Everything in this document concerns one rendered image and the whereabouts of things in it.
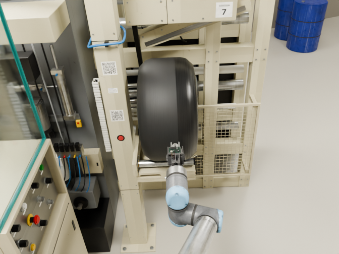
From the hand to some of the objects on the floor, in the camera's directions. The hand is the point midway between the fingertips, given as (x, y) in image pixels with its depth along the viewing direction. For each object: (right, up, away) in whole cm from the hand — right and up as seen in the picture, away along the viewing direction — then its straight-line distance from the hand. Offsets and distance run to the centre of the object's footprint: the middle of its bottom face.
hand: (175, 146), depth 157 cm
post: (-27, -79, +100) cm, 131 cm away
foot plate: (-27, -79, +100) cm, 131 cm away
